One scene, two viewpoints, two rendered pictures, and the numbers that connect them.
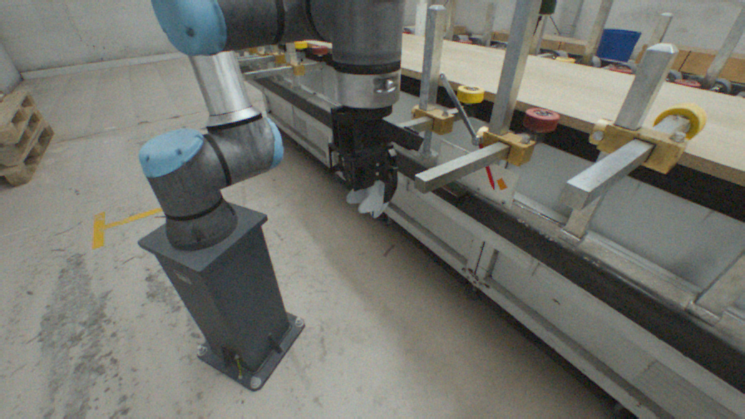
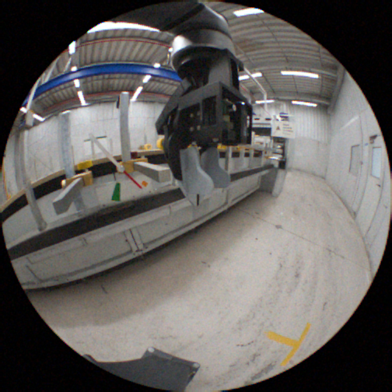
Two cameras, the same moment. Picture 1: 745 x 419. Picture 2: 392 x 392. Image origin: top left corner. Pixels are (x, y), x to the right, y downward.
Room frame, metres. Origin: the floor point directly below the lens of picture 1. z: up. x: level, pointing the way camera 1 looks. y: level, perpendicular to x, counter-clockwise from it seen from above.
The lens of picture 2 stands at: (0.46, 0.16, 0.91)
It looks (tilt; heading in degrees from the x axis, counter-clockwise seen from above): 24 degrees down; 264
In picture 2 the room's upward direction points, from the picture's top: straight up
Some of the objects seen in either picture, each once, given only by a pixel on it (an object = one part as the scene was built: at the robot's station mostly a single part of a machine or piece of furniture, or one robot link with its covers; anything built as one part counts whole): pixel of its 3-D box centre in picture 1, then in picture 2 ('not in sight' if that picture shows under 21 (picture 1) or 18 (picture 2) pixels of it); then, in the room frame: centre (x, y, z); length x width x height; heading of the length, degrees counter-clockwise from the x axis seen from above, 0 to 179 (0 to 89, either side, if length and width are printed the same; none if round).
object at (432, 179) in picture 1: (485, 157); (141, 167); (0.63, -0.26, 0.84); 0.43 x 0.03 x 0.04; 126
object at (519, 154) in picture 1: (503, 144); (132, 166); (0.70, -0.33, 0.85); 0.13 x 0.06 x 0.05; 36
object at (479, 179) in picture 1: (472, 172); (125, 190); (0.72, -0.27, 0.75); 0.26 x 0.01 x 0.10; 36
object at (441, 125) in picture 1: (431, 118); (77, 181); (0.90, -0.18, 0.84); 0.13 x 0.06 x 0.05; 36
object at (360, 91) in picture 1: (368, 86); (204, 57); (0.43, 0.01, 1.05); 0.10 x 0.09 x 0.05; 37
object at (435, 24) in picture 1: (427, 99); (69, 170); (0.92, -0.16, 0.89); 0.03 x 0.03 x 0.48; 36
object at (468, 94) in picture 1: (468, 105); (85, 171); (0.97, -0.30, 0.85); 0.08 x 0.08 x 0.11
